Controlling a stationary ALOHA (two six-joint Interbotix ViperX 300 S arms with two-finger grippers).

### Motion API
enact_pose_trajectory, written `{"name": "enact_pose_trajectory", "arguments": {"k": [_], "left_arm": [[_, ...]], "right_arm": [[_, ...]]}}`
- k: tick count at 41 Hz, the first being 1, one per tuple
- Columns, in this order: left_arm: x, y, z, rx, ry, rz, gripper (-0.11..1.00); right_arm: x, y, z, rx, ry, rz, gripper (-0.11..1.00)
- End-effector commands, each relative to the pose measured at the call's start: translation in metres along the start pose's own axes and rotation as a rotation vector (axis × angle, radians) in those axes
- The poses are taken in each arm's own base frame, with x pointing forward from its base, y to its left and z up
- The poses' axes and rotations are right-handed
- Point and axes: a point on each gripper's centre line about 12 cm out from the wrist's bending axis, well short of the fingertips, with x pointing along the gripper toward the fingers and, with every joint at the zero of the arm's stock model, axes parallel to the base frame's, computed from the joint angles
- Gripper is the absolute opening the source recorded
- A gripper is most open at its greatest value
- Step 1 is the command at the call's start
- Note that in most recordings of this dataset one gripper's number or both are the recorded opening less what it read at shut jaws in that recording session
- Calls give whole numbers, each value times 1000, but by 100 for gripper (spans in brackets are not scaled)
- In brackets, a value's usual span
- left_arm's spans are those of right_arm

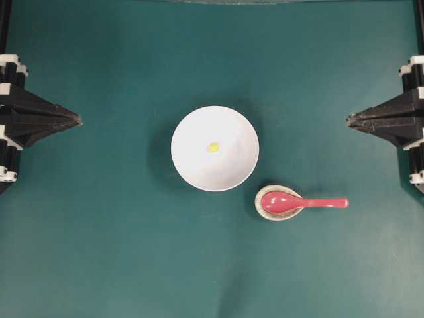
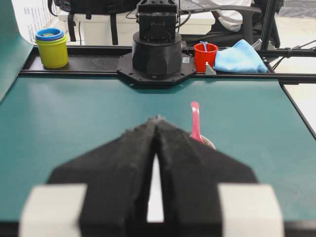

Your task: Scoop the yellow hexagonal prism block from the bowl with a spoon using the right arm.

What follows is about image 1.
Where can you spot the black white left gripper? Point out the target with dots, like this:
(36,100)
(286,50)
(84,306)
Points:
(23,131)

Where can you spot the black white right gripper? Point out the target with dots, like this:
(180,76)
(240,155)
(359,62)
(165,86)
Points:
(400,120)

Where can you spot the pink ceramic spoon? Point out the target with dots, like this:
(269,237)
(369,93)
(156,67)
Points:
(279,202)

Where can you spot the speckled beige spoon rest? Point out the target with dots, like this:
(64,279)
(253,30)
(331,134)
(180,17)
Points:
(282,216)

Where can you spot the white ceramic bowl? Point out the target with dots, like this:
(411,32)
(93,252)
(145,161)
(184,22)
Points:
(225,169)

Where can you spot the yellow hexagonal prism block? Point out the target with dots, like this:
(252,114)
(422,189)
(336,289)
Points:
(213,147)

